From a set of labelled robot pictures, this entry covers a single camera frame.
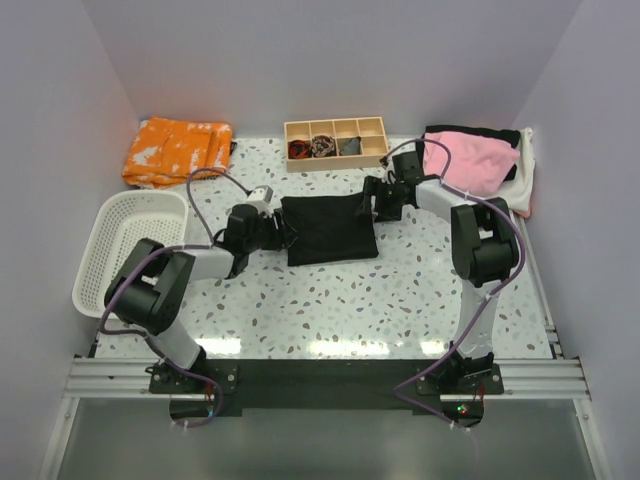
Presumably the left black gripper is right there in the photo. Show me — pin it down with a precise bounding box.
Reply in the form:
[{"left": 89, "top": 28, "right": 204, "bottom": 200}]
[{"left": 244, "top": 209, "right": 297, "bottom": 254}]

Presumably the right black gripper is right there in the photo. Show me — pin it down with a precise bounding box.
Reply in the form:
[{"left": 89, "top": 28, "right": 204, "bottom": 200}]
[{"left": 354, "top": 176, "right": 405, "bottom": 223}]

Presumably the black t-shirt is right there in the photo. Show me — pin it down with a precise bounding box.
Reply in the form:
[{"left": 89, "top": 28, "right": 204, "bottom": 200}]
[
  {"left": 416, "top": 125, "right": 519, "bottom": 181},
  {"left": 281, "top": 193, "right": 379, "bottom": 267}
]

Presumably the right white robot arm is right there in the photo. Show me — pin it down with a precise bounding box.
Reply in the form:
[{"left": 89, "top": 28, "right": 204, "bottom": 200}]
[{"left": 359, "top": 152, "right": 525, "bottom": 393}]

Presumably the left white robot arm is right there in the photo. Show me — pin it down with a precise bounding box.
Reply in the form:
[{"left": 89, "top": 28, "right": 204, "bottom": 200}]
[{"left": 99, "top": 203, "right": 297, "bottom": 392}]

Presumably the grey folded sock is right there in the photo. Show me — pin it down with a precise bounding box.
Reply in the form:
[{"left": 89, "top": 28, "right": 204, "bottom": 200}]
[{"left": 340, "top": 136, "right": 361, "bottom": 156}]

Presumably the wooden compartment tray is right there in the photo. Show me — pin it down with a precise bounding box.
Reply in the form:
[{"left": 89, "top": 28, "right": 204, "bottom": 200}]
[{"left": 284, "top": 117, "right": 389, "bottom": 173}]

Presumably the brown patterned rolled sock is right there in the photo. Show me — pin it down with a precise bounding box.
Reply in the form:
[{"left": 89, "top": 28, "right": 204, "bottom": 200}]
[{"left": 311, "top": 135, "right": 336, "bottom": 158}]

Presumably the orange black rolled sock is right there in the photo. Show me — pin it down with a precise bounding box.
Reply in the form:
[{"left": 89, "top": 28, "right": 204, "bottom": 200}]
[{"left": 287, "top": 140, "right": 312, "bottom": 159}]

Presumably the pink folded t-shirt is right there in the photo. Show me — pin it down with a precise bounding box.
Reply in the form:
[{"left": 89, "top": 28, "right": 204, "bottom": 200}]
[{"left": 423, "top": 131, "right": 520, "bottom": 197}]

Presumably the orange white folded cloth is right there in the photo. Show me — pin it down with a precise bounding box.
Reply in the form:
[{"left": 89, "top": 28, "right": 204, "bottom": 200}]
[{"left": 122, "top": 117, "right": 233, "bottom": 189}]

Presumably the white plastic perforated basket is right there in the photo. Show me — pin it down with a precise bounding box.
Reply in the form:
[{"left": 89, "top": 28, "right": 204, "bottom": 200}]
[{"left": 71, "top": 190, "right": 189, "bottom": 318}]

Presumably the white folded t-shirt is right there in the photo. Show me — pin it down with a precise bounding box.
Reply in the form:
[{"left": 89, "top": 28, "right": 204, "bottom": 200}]
[{"left": 495, "top": 128, "right": 536, "bottom": 218}]

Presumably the black folded t-shirt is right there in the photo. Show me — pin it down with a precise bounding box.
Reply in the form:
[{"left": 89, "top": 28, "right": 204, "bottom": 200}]
[{"left": 416, "top": 125, "right": 519, "bottom": 181}]

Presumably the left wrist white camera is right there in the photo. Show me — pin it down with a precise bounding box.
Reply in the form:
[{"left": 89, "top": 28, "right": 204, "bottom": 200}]
[{"left": 246, "top": 185, "right": 273, "bottom": 205}]

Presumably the black mounting base plate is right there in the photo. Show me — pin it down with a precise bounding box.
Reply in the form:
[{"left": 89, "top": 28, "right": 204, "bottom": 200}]
[{"left": 145, "top": 359, "right": 505, "bottom": 420}]

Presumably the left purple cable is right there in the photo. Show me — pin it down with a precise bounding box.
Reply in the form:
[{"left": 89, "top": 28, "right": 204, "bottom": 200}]
[{"left": 98, "top": 168, "right": 251, "bottom": 429}]

